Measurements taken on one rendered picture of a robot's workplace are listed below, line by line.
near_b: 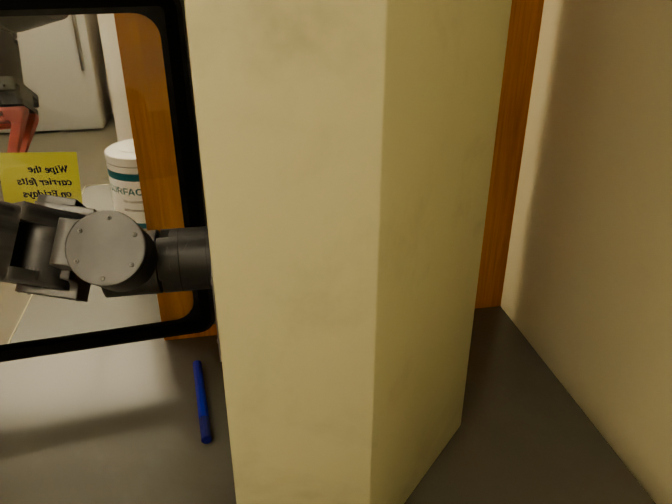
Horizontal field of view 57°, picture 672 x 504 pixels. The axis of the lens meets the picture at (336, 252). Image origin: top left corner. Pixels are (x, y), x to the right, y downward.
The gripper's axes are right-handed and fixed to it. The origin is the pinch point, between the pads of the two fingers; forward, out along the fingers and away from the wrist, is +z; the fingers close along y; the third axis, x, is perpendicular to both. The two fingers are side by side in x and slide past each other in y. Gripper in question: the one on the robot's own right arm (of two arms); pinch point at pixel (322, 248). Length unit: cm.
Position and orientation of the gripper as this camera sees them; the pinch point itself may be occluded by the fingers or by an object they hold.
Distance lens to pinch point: 57.4
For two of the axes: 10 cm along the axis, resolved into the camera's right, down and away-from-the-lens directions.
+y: -1.6, -4.4, 8.8
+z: 9.9, -0.8, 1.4
